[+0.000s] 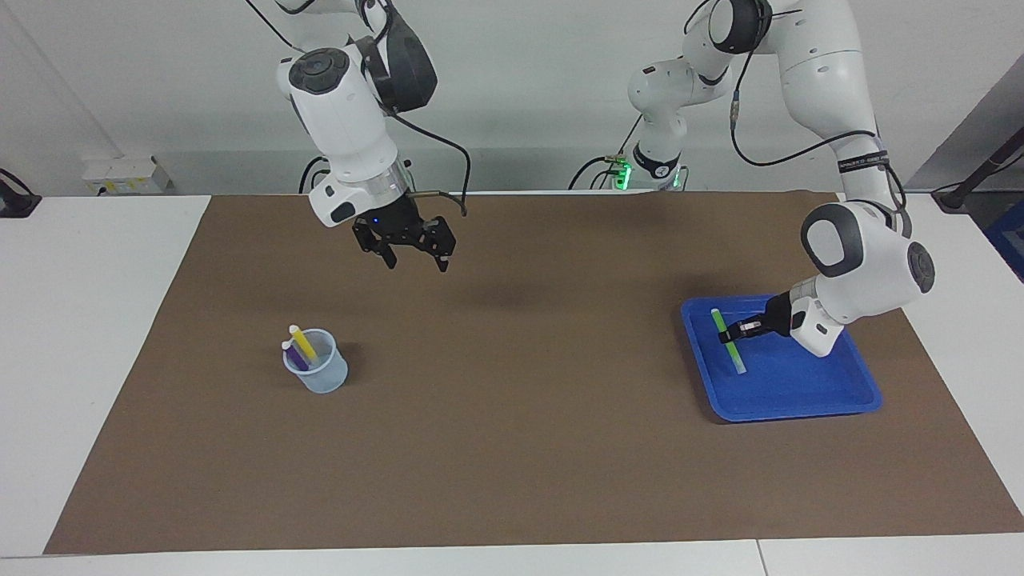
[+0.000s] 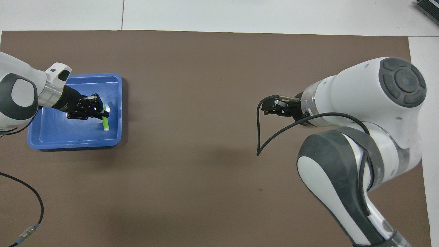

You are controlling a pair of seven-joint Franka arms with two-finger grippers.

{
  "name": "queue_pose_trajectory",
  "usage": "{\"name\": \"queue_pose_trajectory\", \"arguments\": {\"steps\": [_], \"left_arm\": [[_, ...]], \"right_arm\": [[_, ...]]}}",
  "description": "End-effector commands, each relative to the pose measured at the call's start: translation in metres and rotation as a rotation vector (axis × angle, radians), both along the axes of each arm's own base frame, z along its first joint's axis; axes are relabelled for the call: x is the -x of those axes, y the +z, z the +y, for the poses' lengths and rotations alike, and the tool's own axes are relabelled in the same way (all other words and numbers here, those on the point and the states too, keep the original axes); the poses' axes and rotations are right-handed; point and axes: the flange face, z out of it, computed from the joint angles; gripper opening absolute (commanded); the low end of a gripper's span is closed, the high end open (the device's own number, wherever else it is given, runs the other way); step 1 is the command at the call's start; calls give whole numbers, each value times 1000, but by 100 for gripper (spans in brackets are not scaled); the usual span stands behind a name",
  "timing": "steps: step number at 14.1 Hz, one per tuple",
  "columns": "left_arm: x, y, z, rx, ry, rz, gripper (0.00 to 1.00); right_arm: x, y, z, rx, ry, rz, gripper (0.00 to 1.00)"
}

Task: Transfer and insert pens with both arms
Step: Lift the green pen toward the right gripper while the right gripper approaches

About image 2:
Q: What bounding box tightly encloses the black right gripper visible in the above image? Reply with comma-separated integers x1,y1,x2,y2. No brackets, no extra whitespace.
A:
261,92,317,126

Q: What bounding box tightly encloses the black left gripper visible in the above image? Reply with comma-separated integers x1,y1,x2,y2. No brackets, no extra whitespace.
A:
51,85,110,120

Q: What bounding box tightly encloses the blue plastic tray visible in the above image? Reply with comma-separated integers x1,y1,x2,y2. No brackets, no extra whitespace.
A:
27,73,123,150

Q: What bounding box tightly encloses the brown table mat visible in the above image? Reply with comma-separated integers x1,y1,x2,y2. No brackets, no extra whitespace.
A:
0,30,432,247

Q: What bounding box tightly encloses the grey ribbed device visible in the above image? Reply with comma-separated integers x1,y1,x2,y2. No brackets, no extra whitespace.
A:
414,0,439,26

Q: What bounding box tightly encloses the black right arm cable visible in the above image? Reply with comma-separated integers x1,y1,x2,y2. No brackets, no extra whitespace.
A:
256,95,374,192

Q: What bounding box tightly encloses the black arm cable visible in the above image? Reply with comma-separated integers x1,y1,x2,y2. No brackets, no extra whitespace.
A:
256,95,374,192
0,113,44,247

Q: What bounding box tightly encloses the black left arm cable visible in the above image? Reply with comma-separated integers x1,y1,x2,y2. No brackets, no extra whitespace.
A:
0,113,44,247

